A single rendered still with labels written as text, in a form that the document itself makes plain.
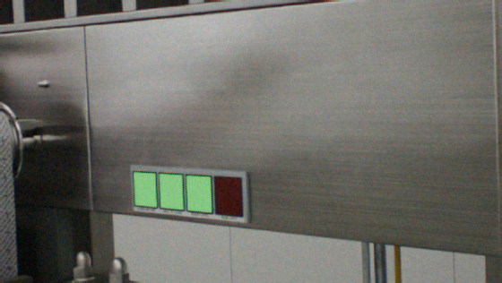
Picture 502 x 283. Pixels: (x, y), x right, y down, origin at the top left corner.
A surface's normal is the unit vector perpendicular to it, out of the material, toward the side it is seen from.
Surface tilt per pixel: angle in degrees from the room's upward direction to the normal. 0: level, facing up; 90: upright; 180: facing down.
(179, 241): 90
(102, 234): 90
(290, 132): 90
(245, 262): 90
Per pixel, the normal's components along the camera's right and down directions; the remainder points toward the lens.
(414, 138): -0.75, 0.07
